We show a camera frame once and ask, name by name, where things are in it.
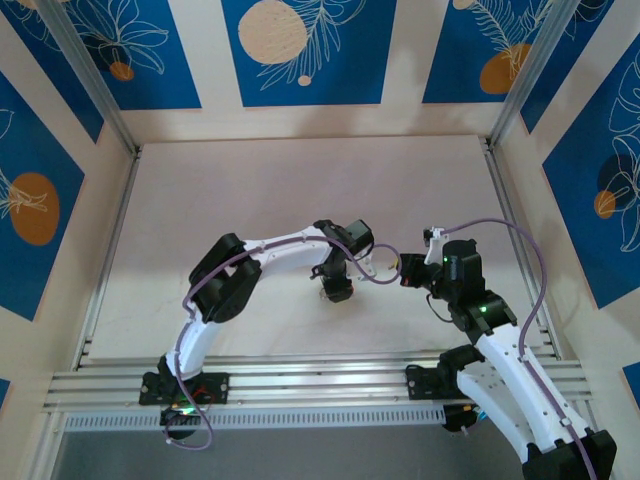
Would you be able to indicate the aluminium table side rail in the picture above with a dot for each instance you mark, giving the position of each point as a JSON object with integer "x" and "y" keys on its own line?
{"x": 505, "y": 200}
{"x": 118, "y": 225}

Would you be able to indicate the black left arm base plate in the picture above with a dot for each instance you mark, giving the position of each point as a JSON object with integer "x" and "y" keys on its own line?
{"x": 217, "y": 387}

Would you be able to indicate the aluminium rail beam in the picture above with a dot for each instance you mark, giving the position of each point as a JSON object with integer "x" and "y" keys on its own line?
{"x": 320, "y": 380}

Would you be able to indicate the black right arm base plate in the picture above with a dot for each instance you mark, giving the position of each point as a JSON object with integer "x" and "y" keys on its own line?
{"x": 417, "y": 382}

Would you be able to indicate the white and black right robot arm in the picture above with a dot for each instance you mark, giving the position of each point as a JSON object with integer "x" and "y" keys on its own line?
{"x": 505, "y": 380}

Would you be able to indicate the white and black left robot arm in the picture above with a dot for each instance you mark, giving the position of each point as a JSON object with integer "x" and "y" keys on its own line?
{"x": 290, "y": 255}

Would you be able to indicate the aluminium frame post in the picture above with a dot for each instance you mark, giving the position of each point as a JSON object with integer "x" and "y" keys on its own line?
{"x": 532, "y": 75}
{"x": 90, "y": 75}

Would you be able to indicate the black base electronics box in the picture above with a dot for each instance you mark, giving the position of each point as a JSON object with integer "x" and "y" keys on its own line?
{"x": 455, "y": 420}
{"x": 172, "y": 419}

